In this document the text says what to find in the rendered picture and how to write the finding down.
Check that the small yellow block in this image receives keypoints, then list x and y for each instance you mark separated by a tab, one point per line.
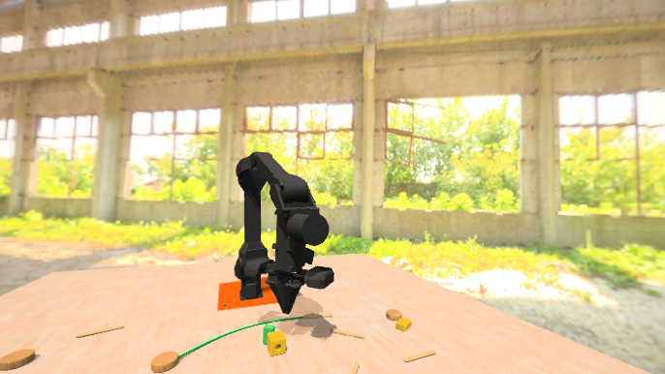
404	324

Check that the yellow square block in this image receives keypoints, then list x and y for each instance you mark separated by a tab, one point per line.
276	344

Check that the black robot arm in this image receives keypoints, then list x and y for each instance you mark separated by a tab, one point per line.
298	217

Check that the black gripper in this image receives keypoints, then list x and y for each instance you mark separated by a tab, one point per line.
284	283

